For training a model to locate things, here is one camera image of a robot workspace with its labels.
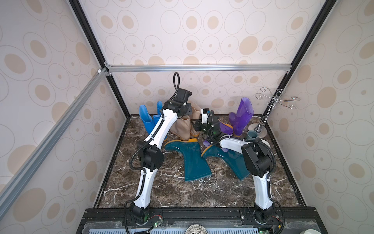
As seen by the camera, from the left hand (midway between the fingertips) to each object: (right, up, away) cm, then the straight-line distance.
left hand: (193, 107), depth 89 cm
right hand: (+4, -6, +7) cm, 10 cm away
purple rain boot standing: (+32, -8, +11) cm, 35 cm away
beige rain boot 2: (+2, -3, -3) cm, 5 cm away
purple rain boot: (+23, -12, +16) cm, 30 cm away
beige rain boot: (-7, -12, +4) cm, 15 cm away
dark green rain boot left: (+2, -36, +1) cm, 36 cm away
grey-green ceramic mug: (+42, -17, +13) cm, 47 cm away
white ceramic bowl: (+50, -22, +10) cm, 56 cm away
